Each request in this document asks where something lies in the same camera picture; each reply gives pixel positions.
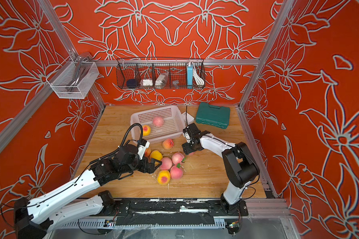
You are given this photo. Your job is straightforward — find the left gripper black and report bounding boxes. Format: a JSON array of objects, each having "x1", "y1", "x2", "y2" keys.
[{"x1": 121, "y1": 154, "x2": 162, "y2": 175}]

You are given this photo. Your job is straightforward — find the pink peach front with leaf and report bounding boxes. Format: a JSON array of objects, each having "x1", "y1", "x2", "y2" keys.
[{"x1": 153, "y1": 116, "x2": 165, "y2": 127}]

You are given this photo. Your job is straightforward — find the pink peach with leaf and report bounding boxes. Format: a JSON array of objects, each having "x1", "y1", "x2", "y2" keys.
[
  {"x1": 153, "y1": 116, "x2": 165, "y2": 127},
  {"x1": 172, "y1": 152, "x2": 185, "y2": 165},
  {"x1": 170, "y1": 164, "x2": 183, "y2": 179}
]

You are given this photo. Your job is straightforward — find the orange red peach with leaf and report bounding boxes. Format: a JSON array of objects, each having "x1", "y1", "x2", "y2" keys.
[{"x1": 144, "y1": 147, "x2": 152, "y2": 157}]

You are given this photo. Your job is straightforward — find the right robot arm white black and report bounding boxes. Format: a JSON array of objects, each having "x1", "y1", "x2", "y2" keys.
[{"x1": 182, "y1": 113, "x2": 260, "y2": 215}]

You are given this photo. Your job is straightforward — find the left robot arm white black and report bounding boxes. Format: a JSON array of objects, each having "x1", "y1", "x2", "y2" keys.
[{"x1": 12, "y1": 135, "x2": 162, "y2": 239}]

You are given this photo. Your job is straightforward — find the orange pink peach near basket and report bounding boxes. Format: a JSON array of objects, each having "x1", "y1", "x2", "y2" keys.
[{"x1": 162, "y1": 138, "x2": 175, "y2": 150}]

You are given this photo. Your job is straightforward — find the pink plastic perforated basket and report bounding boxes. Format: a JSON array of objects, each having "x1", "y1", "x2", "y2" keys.
[{"x1": 130, "y1": 106, "x2": 185, "y2": 144}]

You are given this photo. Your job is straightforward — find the white packet in basket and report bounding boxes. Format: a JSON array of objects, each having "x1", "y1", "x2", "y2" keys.
[{"x1": 155, "y1": 72, "x2": 169, "y2": 89}]

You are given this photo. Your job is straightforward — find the light blue box in basket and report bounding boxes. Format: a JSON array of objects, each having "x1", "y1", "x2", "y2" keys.
[{"x1": 186, "y1": 62, "x2": 193, "y2": 89}]

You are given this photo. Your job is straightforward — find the white adapter in basket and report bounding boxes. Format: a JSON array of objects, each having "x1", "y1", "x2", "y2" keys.
[{"x1": 140, "y1": 78, "x2": 154, "y2": 87}]

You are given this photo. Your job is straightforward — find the dark round object in basket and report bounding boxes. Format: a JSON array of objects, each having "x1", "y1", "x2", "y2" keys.
[{"x1": 126, "y1": 78, "x2": 138, "y2": 89}]

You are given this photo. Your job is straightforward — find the yellow red peach front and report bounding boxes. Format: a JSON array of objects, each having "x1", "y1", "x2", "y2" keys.
[{"x1": 157, "y1": 170, "x2": 171, "y2": 185}]

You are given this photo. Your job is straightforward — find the pink peach with leaf upper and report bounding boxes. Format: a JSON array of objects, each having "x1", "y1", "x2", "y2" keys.
[{"x1": 172, "y1": 152, "x2": 185, "y2": 165}]

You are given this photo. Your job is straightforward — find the pink peach with leaf lower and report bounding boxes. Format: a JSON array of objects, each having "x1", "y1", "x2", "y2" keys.
[{"x1": 170, "y1": 164, "x2": 183, "y2": 179}]

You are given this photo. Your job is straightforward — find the small white box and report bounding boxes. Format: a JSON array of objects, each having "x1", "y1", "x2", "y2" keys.
[{"x1": 181, "y1": 112, "x2": 194, "y2": 125}]

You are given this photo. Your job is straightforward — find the green plastic tool case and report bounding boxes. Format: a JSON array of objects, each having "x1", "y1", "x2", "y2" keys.
[{"x1": 195, "y1": 103, "x2": 230, "y2": 129}]

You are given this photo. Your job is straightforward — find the metal tongs in bin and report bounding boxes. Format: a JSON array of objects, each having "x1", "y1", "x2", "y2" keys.
[{"x1": 67, "y1": 56, "x2": 88, "y2": 92}]

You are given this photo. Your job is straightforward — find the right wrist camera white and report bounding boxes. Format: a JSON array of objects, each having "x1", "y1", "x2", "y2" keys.
[{"x1": 183, "y1": 132, "x2": 191, "y2": 142}]

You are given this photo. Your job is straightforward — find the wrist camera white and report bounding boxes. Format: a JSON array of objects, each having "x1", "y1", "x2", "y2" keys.
[
  {"x1": 183, "y1": 132, "x2": 191, "y2": 142},
  {"x1": 138, "y1": 139, "x2": 150, "y2": 160}
]

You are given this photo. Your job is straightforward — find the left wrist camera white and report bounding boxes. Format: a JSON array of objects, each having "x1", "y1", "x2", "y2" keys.
[{"x1": 138, "y1": 139, "x2": 150, "y2": 160}]

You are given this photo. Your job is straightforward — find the white cable in basket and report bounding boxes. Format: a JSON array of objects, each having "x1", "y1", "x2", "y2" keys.
[{"x1": 192, "y1": 64, "x2": 205, "y2": 87}]

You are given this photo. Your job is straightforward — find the black wire wall basket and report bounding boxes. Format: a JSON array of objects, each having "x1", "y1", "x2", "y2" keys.
[{"x1": 116, "y1": 57, "x2": 206, "y2": 90}]

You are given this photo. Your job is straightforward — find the clear plastic wall bin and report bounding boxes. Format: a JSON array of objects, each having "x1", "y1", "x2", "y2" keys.
[{"x1": 47, "y1": 60, "x2": 99, "y2": 99}]

